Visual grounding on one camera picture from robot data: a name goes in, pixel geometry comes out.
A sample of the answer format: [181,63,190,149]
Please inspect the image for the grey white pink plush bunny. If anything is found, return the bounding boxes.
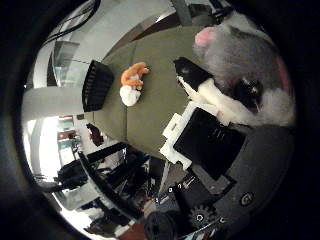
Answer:
[192,13,298,128]

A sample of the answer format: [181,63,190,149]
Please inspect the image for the orange white plush fox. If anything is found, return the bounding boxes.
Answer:
[119,61,151,108]

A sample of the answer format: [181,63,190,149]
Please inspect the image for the olive green table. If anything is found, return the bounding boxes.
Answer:
[83,25,214,158]

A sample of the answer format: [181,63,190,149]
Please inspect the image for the black equipment rack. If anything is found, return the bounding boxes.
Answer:
[56,142,168,234]

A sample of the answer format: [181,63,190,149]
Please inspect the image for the black plastic basket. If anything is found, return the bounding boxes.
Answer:
[81,59,116,113]

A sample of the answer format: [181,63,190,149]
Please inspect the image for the grey metal post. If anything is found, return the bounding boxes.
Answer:
[171,0,194,27]

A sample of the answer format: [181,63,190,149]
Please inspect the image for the black cable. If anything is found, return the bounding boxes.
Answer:
[43,0,103,46]

